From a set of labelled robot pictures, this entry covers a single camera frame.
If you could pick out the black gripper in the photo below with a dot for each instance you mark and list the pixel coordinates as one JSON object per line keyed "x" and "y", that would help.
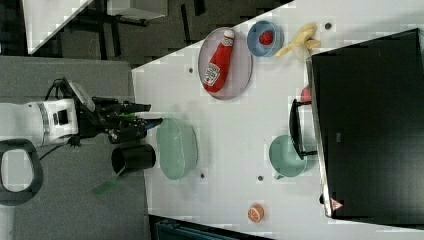
{"x": 98, "y": 115}

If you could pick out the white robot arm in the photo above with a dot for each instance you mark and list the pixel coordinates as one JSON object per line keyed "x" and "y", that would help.
{"x": 71, "y": 116}

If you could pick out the black cylinder cup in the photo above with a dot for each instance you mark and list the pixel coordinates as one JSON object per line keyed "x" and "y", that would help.
{"x": 133, "y": 158}

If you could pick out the red ketchup bottle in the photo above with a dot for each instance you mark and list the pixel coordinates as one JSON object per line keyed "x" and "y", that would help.
{"x": 218, "y": 66}

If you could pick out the grey round plate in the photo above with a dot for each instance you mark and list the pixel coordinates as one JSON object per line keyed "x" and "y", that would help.
{"x": 240, "y": 66}

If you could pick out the teal crate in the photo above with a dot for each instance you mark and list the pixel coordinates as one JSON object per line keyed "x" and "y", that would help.
{"x": 175, "y": 231}

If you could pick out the blue bowl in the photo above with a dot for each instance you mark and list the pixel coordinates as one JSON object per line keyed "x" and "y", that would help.
{"x": 255, "y": 47}

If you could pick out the red strawberry in bowl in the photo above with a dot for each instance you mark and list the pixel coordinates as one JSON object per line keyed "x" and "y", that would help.
{"x": 266, "y": 38}

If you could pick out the orange slice toy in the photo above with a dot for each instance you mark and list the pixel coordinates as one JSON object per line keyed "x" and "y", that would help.
{"x": 256, "y": 213}

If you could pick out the mint green mug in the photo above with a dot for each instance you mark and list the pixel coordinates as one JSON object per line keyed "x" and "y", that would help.
{"x": 284, "y": 158}

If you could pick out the red strawberry on table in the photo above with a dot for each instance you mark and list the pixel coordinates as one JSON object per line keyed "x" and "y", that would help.
{"x": 306, "y": 94}

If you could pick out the peeled yellow banana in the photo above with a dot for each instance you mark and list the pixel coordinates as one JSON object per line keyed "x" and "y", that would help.
{"x": 303, "y": 38}

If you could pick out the black toaster oven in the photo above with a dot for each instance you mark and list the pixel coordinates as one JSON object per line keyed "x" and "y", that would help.
{"x": 367, "y": 107}

